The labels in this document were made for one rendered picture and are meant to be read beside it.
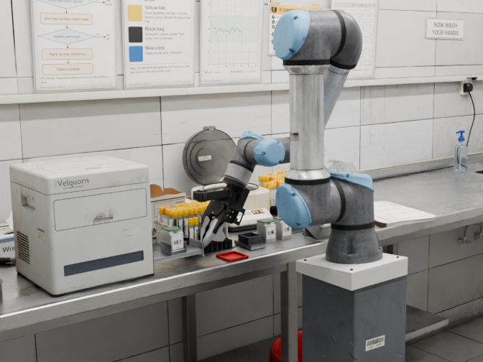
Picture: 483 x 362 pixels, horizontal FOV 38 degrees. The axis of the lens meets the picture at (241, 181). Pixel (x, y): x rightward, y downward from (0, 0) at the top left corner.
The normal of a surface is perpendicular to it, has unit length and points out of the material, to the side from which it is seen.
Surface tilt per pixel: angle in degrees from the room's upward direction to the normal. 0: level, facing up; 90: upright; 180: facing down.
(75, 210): 90
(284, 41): 83
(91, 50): 94
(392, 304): 90
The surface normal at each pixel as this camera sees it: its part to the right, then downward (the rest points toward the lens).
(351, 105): 0.60, 0.13
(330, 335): -0.80, 0.11
